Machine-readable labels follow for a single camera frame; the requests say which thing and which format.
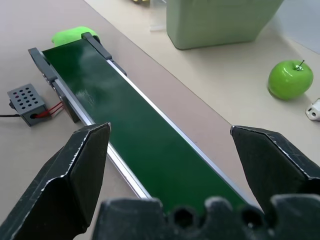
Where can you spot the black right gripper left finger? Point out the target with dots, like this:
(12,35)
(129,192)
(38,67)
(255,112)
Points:
(62,180)

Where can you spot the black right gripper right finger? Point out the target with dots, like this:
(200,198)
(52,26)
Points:
(275,165)

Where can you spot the white plastic toy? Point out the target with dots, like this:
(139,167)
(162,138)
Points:
(313,110)

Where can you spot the green conveyor belt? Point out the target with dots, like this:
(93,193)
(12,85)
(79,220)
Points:
(120,117)

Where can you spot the green toy apple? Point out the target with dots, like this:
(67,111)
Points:
(290,80)

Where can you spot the bright green plush toy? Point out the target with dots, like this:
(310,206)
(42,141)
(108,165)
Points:
(67,35)

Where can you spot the grey perforated control box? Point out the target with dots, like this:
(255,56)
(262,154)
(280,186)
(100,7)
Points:
(26,103)

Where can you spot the pale green plastic bin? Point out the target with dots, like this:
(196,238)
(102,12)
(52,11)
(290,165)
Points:
(215,22)

